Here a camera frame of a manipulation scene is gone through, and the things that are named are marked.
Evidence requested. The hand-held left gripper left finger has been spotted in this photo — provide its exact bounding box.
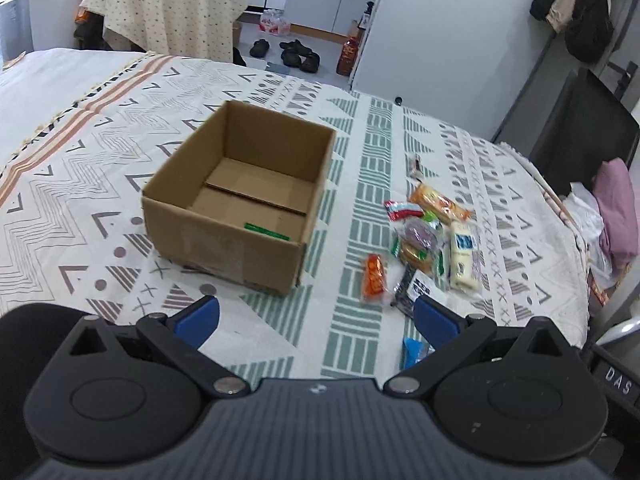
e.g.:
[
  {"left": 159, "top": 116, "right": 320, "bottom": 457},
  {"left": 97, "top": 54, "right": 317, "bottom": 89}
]
[{"left": 67, "top": 295, "right": 252, "bottom": 401}]

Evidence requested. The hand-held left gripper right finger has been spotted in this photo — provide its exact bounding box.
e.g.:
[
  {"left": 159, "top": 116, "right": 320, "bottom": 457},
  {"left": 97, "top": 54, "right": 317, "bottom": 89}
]
[{"left": 382, "top": 295, "right": 580, "bottom": 402}]

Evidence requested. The cardboard box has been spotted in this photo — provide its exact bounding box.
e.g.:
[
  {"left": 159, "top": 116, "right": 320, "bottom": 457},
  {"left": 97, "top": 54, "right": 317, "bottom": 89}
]
[{"left": 141, "top": 100, "right": 337, "bottom": 297}]

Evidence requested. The orange cracker packet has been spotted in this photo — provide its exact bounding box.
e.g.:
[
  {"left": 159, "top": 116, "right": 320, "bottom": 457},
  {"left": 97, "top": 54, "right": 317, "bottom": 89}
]
[{"left": 409, "top": 182, "right": 473, "bottom": 223}]

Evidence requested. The black white snack packet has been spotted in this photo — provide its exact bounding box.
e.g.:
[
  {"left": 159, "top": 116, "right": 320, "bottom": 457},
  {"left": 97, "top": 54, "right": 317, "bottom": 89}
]
[{"left": 390, "top": 267, "right": 436, "bottom": 318}]

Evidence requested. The white blue snack packet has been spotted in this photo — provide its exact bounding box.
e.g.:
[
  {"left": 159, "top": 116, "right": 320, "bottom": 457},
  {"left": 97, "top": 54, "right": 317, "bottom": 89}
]
[{"left": 447, "top": 222, "right": 483, "bottom": 293}]

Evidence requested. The clear brown cookie packet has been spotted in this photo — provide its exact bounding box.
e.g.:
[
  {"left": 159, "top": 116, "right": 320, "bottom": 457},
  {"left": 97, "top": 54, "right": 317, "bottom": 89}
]
[{"left": 392, "top": 240, "right": 446, "bottom": 277}]

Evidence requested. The small orange snack packet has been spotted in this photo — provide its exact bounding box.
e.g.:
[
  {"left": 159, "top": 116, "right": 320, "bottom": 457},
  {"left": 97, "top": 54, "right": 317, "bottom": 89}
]
[{"left": 360, "top": 253, "right": 388, "bottom": 306}]

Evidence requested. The clear purple cake packet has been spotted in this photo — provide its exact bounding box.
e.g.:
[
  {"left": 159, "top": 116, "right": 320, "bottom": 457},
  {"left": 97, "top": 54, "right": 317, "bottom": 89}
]
[{"left": 392, "top": 216, "right": 443, "bottom": 252}]

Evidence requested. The red green snack packet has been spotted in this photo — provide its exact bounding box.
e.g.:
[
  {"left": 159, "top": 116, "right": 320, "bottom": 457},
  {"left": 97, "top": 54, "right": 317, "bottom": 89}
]
[{"left": 384, "top": 200, "right": 441, "bottom": 226}]

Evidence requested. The white plastic bag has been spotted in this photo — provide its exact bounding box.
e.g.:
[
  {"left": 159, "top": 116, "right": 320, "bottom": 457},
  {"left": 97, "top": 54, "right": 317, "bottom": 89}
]
[{"left": 562, "top": 182, "right": 613, "bottom": 281}]

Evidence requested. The patterned bed blanket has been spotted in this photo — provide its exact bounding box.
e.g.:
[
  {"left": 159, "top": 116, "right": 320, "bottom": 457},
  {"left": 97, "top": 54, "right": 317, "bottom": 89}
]
[{"left": 0, "top": 47, "right": 591, "bottom": 381}]

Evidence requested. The black case with white letters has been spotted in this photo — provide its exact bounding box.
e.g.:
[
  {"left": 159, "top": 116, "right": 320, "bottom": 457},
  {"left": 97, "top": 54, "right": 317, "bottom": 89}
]
[{"left": 582, "top": 332, "right": 640, "bottom": 411}]

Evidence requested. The pink cloth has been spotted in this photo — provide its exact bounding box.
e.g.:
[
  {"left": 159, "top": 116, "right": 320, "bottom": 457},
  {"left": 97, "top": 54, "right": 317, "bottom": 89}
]
[{"left": 592, "top": 157, "right": 640, "bottom": 271}]

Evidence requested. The black chair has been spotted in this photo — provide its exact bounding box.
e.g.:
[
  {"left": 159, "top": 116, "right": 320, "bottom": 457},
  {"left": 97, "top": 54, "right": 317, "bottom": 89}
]
[{"left": 492, "top": 67, "right": 640, "bottom": 196}]

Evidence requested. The pack of water bottles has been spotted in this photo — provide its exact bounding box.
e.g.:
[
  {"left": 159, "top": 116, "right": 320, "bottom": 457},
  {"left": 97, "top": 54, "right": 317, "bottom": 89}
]
[{"left": 259, "top": 9, "right": 292, "bottom": 36}]

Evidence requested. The table with dotted tablecloth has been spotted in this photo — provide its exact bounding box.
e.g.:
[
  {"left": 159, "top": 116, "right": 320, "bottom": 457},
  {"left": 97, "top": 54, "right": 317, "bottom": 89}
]
[{"left": 80, "top": 0, "right": 249, "bottom": 58}]

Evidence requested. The black hanging bag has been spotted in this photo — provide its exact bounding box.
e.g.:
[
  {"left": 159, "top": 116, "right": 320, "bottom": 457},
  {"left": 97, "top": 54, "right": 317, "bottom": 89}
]
[{"left": 565, "top": 0, "right": 615, "bottom": 65}]

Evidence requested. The black door handle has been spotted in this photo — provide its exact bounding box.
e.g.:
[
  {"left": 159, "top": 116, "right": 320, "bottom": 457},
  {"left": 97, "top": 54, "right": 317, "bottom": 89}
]
[{"left": 612, "top": 62, "right": 638, "bottom": 101}]

